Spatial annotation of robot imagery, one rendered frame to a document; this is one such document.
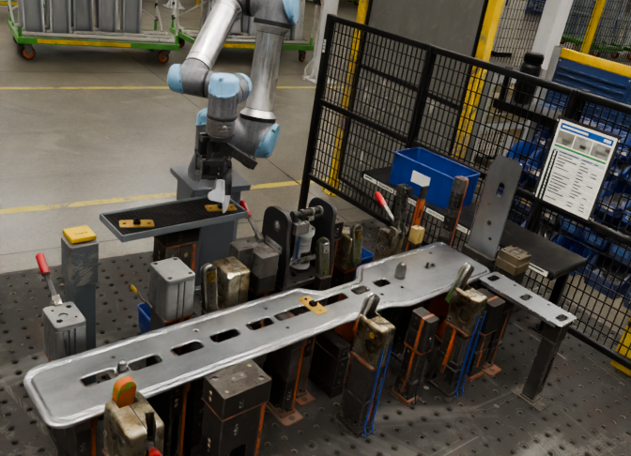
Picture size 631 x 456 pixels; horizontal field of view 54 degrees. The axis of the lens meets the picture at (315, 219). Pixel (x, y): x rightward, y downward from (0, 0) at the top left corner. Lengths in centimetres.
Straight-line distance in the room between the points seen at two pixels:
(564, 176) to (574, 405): 75
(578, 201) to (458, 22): 192
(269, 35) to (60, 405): 119
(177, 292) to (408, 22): 307
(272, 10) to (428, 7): 228
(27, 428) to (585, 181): 181
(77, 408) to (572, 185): 168
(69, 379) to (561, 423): 138
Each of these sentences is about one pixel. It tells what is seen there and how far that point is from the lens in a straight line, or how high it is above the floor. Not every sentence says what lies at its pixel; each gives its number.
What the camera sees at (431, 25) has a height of 146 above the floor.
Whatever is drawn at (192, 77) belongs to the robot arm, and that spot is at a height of 149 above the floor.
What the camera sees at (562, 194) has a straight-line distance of 230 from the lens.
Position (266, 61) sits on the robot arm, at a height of 151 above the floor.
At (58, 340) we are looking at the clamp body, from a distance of 146.
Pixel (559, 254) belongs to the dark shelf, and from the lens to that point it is 226.
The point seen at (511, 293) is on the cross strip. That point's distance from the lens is 198.
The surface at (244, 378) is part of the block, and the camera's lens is 136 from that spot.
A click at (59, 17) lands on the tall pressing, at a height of 48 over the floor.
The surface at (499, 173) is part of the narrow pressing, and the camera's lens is 208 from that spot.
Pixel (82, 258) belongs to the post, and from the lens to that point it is 159.
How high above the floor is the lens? 190
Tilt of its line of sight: 25 degrees down
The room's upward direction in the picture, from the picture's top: 9 degrees clockwise
